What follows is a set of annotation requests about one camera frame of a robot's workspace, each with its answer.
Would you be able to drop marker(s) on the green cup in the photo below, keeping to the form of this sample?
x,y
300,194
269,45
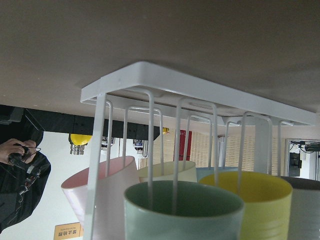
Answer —
x,y
203,212

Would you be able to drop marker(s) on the cream cup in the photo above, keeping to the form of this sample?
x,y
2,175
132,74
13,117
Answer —
x,y
187,173

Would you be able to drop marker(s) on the light blue cup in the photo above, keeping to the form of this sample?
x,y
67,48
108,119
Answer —
x,y
202,172

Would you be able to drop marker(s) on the pink cup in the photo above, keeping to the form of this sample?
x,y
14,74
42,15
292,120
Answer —
x,y
109,218

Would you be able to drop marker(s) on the yellow cup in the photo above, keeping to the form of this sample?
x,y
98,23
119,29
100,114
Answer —
x,y
267,200

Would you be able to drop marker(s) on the grey-white cup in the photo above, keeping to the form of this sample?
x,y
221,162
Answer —
x,y
305,209

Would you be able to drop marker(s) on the person in black jacket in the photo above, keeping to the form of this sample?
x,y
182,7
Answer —
x,y
20,192

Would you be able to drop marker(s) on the white wire cup rack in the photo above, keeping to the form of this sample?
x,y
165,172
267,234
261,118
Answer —
x,y
168,86

